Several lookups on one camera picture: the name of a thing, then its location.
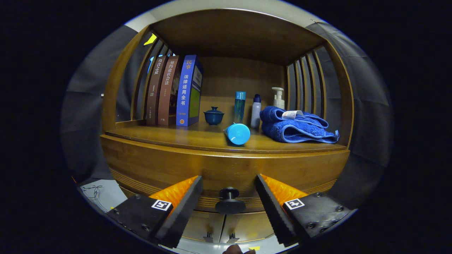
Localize dark brown book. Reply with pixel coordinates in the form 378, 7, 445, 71
145, 56, 167, 126

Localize wooden countertop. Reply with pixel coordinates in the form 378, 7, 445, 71
105, 119, 348, 154

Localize blue folded towel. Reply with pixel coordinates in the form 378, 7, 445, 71
260, 106, 340, 144

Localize blue lidded teacup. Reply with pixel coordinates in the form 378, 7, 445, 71
203, 107, 225, 126

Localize wooden cabinet door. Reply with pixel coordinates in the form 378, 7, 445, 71
220, 212, 279, 244
182, 211, 225, 243

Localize blue book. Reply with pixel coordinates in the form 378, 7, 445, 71
176, 54, 203, 127

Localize thin floor cables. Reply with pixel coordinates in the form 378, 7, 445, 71
81, 185, 106, 212

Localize clear blue bottle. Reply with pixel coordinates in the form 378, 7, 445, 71
234, 91, 246, 124

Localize blue cosmetic tube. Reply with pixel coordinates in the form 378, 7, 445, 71
224, 123, 251, 145

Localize reddish brown book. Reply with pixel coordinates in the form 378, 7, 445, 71
158, 55, 180, 126

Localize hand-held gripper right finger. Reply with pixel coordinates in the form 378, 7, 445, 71
255, 174, 353, 247

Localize wooden drawer with black knob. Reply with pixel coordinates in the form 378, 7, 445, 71
101, 134, 350, 215

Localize white bottle with blue cap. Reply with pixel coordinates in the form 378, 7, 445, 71
250, 94, 262, 129

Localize white pump bottle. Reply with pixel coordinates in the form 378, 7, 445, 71
272, 87, 285, 110

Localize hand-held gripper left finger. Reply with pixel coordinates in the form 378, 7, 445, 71
106, 175, 204, 248

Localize wooden cabinet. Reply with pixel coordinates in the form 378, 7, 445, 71
101, 8, 355, 244

